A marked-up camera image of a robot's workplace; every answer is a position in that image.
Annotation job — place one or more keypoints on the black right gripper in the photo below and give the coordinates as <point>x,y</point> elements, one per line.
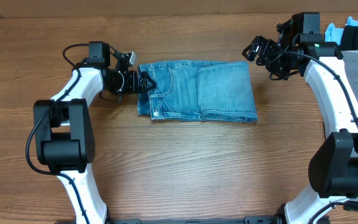
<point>260,50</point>

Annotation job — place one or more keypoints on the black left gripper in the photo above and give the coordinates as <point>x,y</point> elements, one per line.
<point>133,88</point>

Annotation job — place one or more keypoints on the blue denim jeans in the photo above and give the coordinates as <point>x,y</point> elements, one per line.
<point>198,90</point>

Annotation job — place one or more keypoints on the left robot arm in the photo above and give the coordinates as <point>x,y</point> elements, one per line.
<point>62,142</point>

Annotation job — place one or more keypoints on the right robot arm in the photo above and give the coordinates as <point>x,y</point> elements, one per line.
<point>333,170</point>

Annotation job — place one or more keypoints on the light blue garment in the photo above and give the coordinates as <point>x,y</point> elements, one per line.
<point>334,34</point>

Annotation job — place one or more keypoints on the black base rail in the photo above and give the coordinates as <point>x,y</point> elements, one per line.
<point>197,221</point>

